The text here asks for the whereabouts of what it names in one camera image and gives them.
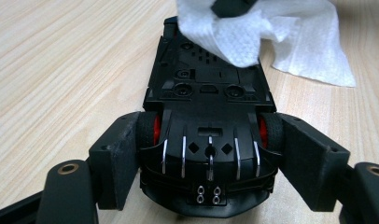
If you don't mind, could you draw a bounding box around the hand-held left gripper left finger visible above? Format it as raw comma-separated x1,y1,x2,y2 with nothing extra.
88,111,141,211

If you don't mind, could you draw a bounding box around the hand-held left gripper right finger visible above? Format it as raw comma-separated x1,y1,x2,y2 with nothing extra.
277,113,351,213

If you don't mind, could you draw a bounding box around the white wet wipe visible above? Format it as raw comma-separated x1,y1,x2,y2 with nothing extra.
176,0,357,88

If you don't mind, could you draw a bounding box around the blue and black toy car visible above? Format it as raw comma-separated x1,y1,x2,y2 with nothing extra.
139,16,284,218

